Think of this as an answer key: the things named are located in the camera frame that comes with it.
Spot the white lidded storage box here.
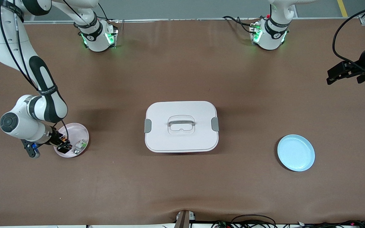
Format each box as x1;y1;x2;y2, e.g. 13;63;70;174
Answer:
144;101;220;153

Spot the pink plate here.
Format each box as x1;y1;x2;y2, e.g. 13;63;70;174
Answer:
53;123;90;158

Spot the light blue plate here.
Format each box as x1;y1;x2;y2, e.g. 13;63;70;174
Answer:
277;134;315;172

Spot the clear table edge strip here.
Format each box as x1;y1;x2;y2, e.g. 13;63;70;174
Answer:
22;17;365;24

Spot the green and white switch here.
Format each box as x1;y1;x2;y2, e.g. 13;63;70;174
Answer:
73;139;88;155

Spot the black left camera cable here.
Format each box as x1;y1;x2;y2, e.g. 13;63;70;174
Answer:
332;0;365;68

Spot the black camera cable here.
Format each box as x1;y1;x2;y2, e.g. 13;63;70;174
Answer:
332;0;365;68
0;0;69;141

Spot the black arm base cable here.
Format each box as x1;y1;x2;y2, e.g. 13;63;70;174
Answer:
222;15;259;34

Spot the black right camera cable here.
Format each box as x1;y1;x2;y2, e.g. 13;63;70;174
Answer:
0;0;69;141

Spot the aluminium camera mast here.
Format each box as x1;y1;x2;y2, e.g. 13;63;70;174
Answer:
174;210;196;228

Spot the black cable loop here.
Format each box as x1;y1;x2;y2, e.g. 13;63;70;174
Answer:
231;214;277;228

